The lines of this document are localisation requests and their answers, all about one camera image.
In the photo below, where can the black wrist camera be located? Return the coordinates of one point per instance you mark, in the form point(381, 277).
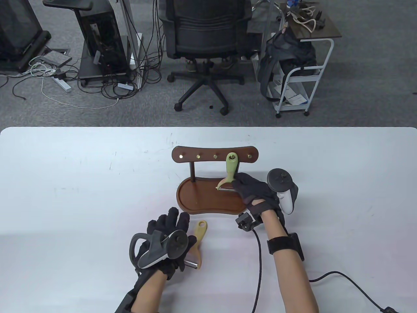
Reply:
point(246, 221)

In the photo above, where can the grey hand controller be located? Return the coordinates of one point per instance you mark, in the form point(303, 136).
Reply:
point(177, 244)
point(280, 181)

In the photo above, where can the person's left hand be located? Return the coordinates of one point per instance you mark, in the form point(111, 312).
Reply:
point(172, 221)

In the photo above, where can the person's right forearm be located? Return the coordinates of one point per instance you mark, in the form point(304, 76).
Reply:
point(293, 283)

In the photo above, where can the grey floor socket box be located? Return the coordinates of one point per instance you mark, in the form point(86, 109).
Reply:
point(57, 58)

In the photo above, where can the black office chair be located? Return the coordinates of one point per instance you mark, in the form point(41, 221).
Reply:
point(205, 29)

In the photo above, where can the black computer tower stand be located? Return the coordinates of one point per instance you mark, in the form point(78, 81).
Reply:
point(101, 39)

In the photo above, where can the grey right hand controller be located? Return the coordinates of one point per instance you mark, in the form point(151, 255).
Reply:
point(280, 181)

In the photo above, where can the orange vegetable scraper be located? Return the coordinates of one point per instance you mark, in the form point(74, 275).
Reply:
point(200, 230)

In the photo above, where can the white papers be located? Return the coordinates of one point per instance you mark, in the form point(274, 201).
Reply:
point(294, 97)

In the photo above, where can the black left wrist mount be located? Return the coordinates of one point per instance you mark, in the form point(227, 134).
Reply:
point(125, 301)

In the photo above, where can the brown wooden key rack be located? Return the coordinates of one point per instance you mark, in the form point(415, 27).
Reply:
point(202, 199)

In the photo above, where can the person's right hand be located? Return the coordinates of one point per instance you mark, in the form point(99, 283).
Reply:
point(254, 192)

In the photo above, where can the green vegetable scraper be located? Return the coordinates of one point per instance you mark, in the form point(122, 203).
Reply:
point(232, 166)

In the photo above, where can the grey left hand controller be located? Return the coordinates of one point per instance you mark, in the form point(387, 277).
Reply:
point(177, 244)

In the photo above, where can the white rolling cart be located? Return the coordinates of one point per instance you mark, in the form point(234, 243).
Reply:
point(322, 31)

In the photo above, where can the person's left forearm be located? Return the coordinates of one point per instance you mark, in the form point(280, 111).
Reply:
point(146, 291)

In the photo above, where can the black cabinet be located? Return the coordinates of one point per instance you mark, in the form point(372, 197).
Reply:
point(16, 29)

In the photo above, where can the black backpack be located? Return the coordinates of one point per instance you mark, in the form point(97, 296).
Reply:
point(286, 49)

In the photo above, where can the grey power strip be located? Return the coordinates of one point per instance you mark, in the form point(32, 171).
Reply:
point(63, 84)

